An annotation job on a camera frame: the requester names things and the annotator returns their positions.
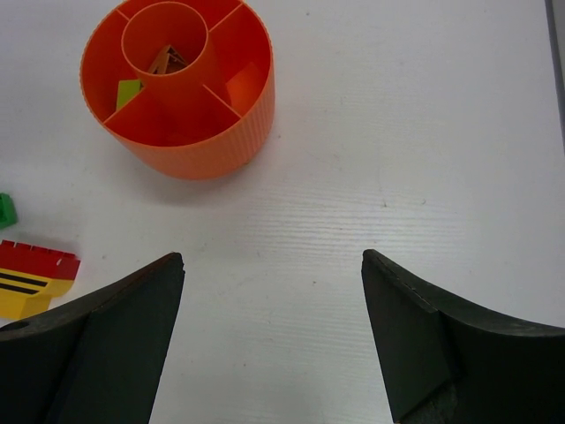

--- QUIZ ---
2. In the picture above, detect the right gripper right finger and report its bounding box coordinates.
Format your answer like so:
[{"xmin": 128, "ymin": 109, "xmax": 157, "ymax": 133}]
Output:
[{"xmin": 361, "ymin": 250, "xmax": 564, "ymax": 423}]

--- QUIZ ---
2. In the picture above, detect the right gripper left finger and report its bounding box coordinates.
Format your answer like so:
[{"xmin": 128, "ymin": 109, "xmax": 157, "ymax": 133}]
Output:
[{"xmin": 1, "ymin": 253, "xmax": 185, "ymax": 423}]

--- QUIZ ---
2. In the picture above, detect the dark green long lego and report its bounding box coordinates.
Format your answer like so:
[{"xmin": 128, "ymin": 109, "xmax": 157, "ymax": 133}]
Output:
[{"xmin": 0, "ymin": 193, "xmax": 18, "ymax": 230}]

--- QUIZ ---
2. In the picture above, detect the lime green small lego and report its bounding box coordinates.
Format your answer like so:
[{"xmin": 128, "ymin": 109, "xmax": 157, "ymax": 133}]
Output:
[{"xmin": 116, "ymin": 79, "xmax": 143, "ymax": 110}]

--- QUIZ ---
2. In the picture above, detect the brown lego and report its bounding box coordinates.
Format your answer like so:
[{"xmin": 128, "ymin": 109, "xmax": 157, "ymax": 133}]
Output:
[{"xmin": 147, "ymin": 45, "xmax": 187, "ymax": 75}]

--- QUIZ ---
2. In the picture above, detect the red yellow striped lego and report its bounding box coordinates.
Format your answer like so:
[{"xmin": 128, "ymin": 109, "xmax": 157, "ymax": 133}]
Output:
[{"xmin": 1, "ymin": 240, "xmax": 80, "ymax": 321}]

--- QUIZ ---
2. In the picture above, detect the orange round divided container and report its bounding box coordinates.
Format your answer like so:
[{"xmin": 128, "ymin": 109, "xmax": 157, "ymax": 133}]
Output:
[{"xmin": 79, "ymin": 1, "xmax": 275, "ymax": 180}]

